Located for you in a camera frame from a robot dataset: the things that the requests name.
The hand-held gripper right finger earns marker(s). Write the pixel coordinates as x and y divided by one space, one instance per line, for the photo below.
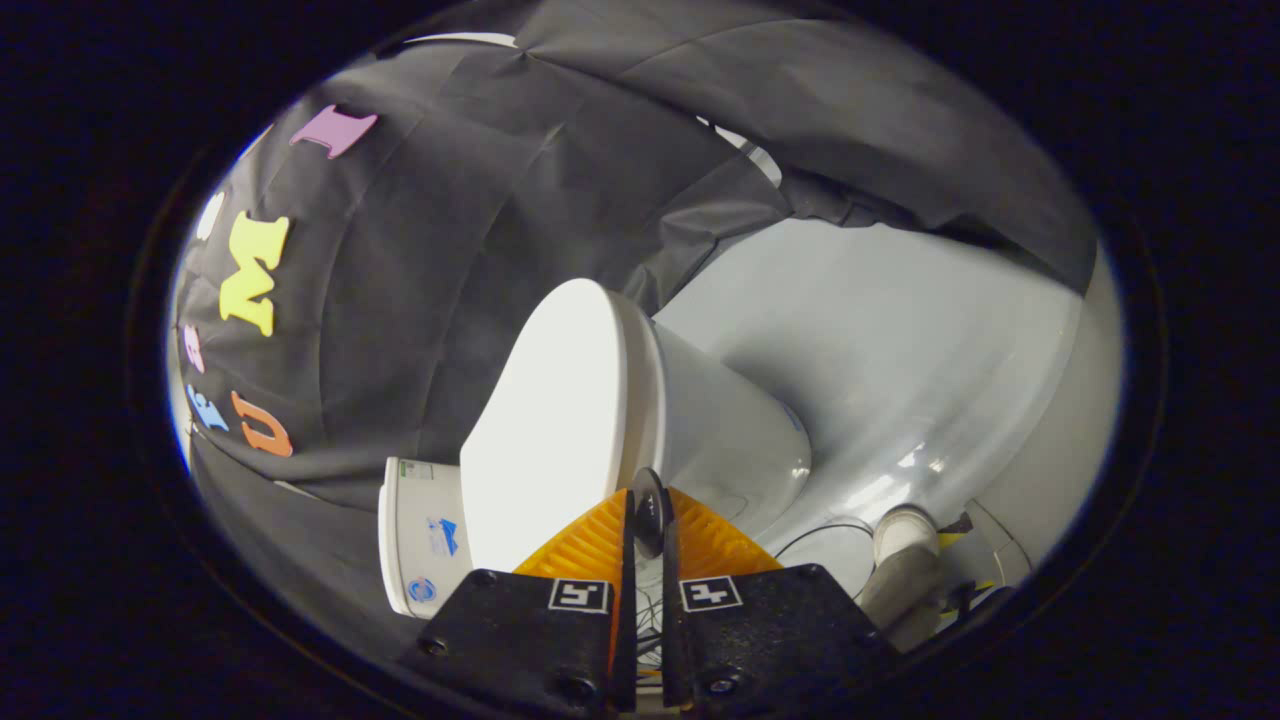
770 630

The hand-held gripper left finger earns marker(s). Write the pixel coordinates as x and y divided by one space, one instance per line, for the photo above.
520 630

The white toilet bowl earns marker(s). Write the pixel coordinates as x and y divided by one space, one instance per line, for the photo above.
730 440

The grey drain pipe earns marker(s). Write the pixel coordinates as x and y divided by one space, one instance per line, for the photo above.
900 570

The black backdrop cloth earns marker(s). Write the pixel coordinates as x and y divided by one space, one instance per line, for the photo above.
450 200

